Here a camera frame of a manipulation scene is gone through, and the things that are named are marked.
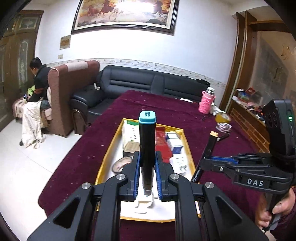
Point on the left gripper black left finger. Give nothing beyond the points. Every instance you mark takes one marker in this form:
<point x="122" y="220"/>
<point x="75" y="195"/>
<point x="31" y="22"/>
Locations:
<point x="92" y="212"/>

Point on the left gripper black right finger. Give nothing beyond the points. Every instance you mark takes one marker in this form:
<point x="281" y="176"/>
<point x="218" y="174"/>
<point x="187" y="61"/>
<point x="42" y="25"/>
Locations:
<point x="202" y="211"/>

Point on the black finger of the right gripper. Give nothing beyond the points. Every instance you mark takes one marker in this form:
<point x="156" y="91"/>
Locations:
<point x="239" y="159"/>
<point x="224" y="167"/>

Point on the black marker yellow cap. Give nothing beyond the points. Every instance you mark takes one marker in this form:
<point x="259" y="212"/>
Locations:
<point x="206" y="154"/>

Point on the blue white box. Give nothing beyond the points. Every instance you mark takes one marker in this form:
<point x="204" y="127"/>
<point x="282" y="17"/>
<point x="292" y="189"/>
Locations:
<point x="174" y="142"/>

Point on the pink plush toy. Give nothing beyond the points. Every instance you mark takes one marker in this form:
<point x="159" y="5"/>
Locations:
<point x="119" y="165"/>

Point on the black marker blue cap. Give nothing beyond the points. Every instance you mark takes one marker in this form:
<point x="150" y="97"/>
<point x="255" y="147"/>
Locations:
<point x="147" y="145"/>

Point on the red snack bag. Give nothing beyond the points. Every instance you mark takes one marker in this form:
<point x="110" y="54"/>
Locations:
<point x="162" y="146"/>

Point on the white notebook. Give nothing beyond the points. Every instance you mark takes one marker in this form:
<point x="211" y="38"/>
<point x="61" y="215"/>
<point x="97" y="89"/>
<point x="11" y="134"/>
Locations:
<point x="130" y="136"/>

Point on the person's right hand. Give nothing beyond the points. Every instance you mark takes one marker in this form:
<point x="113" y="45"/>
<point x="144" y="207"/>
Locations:
<point x="284" y="207"/>

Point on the black marker pink cap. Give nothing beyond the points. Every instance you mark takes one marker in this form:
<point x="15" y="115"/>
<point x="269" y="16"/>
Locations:
<point x="223" y="137"/>

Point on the clear box of clips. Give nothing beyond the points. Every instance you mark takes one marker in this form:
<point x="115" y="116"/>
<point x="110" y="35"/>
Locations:
<point x="223" y="127"/>

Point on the yellow storage tray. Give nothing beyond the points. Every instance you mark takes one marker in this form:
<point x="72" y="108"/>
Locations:
<point x="147" y="208"/>

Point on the yellow tape roll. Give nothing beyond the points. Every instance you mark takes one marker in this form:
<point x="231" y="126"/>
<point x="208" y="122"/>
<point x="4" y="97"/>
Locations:
<point x="222" y="118"/>

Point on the white plush toy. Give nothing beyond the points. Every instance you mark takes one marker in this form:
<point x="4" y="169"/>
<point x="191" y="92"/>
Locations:
<point x="214" y="110"/>

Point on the black bag on sofa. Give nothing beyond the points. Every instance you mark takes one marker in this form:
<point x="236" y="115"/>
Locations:
<point x="201" y="81"/>

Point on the wooden brick-pattern cabinet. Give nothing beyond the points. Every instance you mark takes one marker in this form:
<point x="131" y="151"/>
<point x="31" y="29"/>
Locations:
<point x="263" y="68"/>

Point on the beige blanket on chair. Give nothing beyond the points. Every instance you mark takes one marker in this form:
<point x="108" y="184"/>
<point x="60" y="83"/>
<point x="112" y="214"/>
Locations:
<point x="33" y="116"/>

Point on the brown armchair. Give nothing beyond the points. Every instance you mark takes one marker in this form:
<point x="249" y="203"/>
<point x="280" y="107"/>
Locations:
<point x="63" y="81"/>

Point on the framed horse painting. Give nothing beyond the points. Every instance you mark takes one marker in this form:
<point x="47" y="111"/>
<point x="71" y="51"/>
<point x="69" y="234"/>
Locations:
<point x="158" y="16"/>

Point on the seated person in black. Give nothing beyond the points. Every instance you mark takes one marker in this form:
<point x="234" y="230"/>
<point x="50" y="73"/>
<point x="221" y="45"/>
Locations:
<point x="41" y="84"/>

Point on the wooden glass wardrobe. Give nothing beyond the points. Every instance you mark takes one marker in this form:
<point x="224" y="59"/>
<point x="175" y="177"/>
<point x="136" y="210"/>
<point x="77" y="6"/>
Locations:
<point x="17" y="50"/>

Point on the small wall plaque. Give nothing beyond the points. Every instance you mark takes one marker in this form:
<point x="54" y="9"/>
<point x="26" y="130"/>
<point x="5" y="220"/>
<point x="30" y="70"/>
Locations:
<point x="65" y="42"/>

